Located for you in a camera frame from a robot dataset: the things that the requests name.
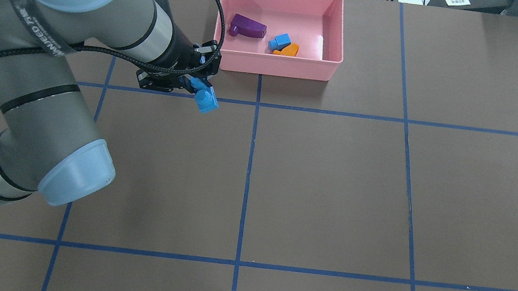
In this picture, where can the orange block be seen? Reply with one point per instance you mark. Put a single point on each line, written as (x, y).
(290, 50)

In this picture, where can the long blue four-stud block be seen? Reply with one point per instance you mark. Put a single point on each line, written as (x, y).
(204, 94)

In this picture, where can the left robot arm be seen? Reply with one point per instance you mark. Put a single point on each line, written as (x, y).
(51, 144)

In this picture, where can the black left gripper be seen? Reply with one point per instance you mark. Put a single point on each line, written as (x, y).
(179, 55)

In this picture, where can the small blue block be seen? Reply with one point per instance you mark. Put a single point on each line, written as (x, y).
(279, 42)

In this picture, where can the pink plastic box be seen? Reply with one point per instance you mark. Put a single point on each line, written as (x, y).
(316, 25)

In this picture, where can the purple block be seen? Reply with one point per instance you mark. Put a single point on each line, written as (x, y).
(242, 25)

